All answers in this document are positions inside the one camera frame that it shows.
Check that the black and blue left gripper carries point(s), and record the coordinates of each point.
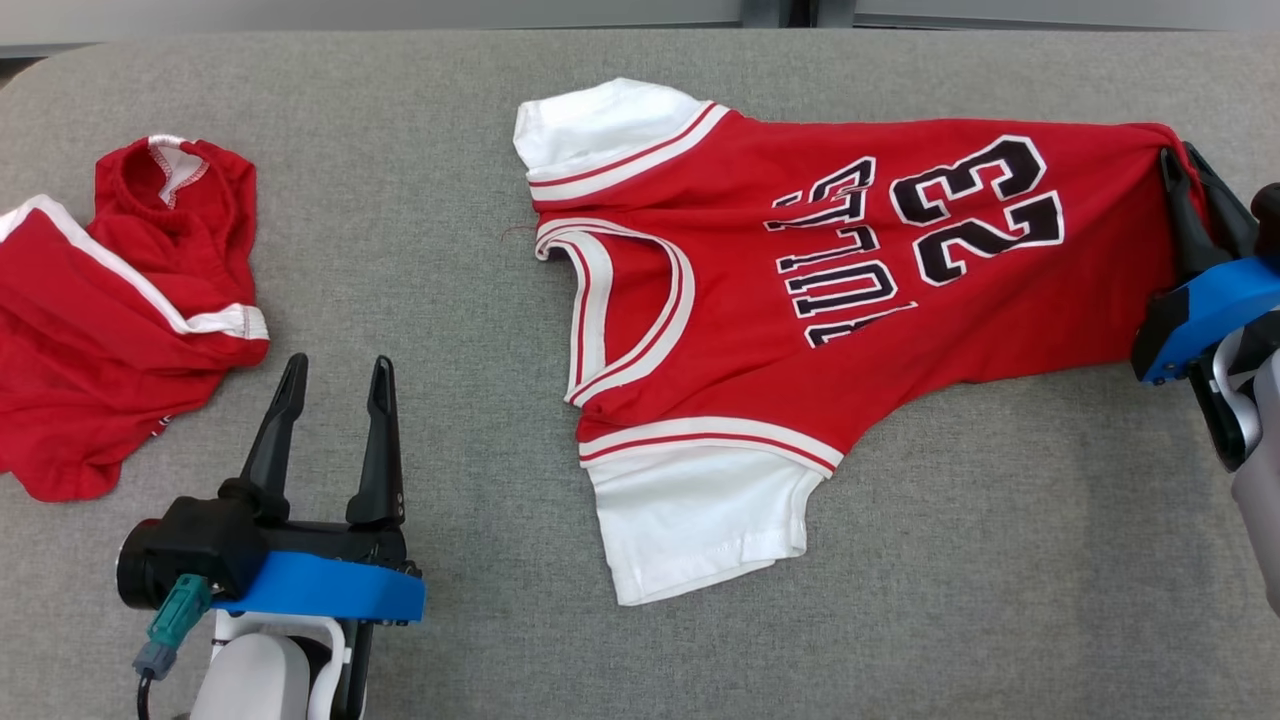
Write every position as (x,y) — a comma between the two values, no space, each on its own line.
(330,595)

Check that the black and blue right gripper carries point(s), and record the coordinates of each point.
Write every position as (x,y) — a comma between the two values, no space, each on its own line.
(1210,305)

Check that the red shorts with white trim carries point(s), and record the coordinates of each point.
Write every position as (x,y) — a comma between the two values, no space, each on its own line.
(90,370)

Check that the red basketball jersey white sleeves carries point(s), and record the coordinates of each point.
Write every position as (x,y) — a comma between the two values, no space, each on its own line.
(740,330)

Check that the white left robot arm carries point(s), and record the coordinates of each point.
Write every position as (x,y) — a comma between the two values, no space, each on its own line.
(250,680)

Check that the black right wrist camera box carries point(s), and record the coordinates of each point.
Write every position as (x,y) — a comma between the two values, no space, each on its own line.
(1270,215)

